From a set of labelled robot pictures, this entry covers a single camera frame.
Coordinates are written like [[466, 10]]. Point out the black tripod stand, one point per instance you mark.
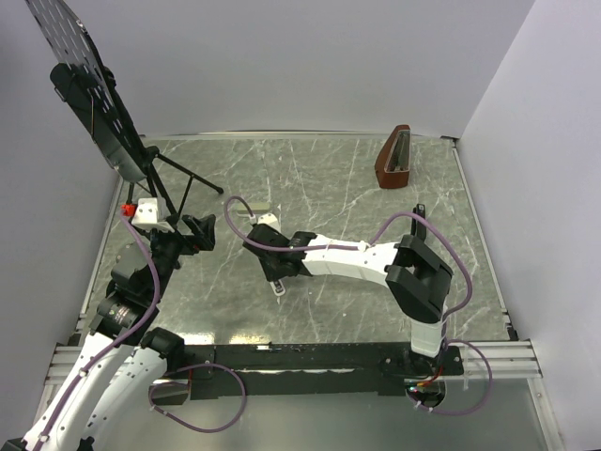
[[156, 188]]

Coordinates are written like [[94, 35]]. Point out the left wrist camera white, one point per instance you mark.
[[148, 214]]

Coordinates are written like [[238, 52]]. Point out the brown wooden metronome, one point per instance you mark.
[[392, 163]]

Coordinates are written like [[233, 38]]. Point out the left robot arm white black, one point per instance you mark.
[[122, 354]]

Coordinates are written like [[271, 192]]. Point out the black perforated panel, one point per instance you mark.
[[82, 82]]

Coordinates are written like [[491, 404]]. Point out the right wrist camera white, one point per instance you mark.
[[267, 219]]

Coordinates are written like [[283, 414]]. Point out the blue stapler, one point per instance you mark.
[[278, 288]]

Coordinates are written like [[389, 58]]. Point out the aluminium rail frame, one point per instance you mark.
[[507, 360]]

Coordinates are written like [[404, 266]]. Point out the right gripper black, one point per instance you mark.
[[271, 274]]

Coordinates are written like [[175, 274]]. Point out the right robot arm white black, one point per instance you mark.
[[418, 278]]

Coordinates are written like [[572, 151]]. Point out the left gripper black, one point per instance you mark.
[[202, 229]]

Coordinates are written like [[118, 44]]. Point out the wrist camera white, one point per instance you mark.
[[148, 214], [267, 219]]

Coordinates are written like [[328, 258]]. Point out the beige stapler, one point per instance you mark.
[[256, 209]]

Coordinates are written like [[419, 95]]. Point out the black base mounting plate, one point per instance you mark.
[[213, 371]]

